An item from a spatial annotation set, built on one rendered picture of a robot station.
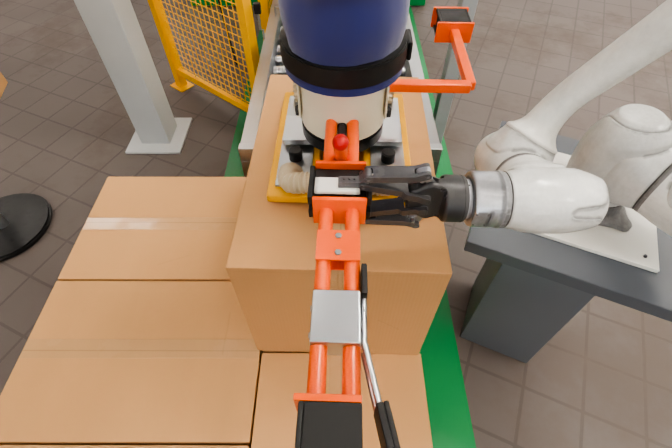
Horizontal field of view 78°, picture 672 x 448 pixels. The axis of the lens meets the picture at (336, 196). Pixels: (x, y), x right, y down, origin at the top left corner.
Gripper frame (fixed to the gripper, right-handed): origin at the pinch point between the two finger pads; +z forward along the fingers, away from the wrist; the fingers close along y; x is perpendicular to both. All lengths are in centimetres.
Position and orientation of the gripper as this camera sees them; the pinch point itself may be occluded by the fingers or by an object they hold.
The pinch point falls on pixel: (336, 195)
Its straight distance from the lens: 65.7
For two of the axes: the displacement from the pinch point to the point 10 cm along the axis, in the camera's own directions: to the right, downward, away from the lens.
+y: 0.0, 6.5, 7.6
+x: 0.3, -7.6, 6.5
